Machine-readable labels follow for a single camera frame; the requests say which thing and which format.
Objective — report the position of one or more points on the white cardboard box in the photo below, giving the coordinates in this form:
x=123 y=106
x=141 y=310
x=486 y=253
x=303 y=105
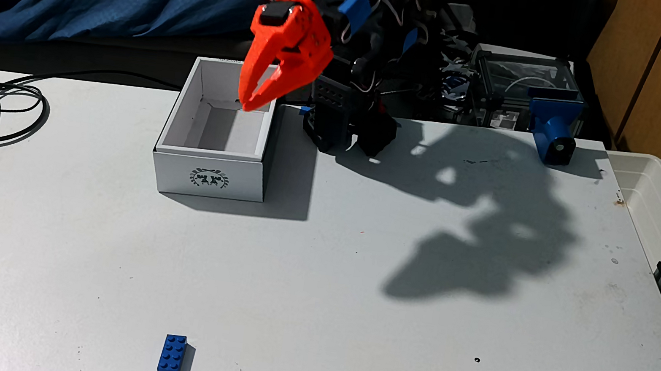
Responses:
x=213 y=176

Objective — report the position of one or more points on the blue toy brick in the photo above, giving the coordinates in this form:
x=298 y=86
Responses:
x=172 y=356

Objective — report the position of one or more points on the black clear enclosure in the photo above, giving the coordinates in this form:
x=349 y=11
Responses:
x=511 y=75

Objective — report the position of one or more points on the blue printed clamp mount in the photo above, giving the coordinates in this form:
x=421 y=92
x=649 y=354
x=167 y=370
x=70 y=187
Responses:
x=552 y=122

